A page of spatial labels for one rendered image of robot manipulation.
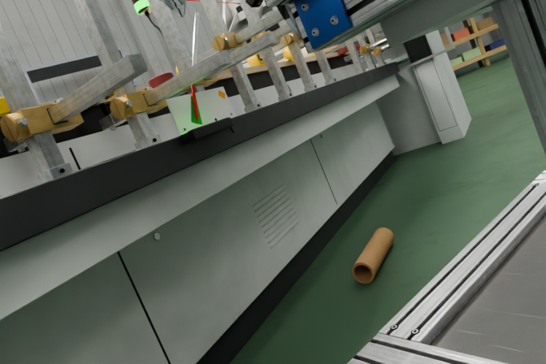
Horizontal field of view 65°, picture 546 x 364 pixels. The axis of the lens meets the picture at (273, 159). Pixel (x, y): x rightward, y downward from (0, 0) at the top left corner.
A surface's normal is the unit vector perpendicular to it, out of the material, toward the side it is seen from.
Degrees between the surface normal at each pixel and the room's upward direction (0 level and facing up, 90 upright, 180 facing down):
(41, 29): 90
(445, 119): 90
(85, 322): 90
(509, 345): 0
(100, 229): 90
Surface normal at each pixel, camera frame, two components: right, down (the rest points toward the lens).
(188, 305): 0.79, -0.29
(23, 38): 0.55, -0.16
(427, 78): -0.47, 0.27
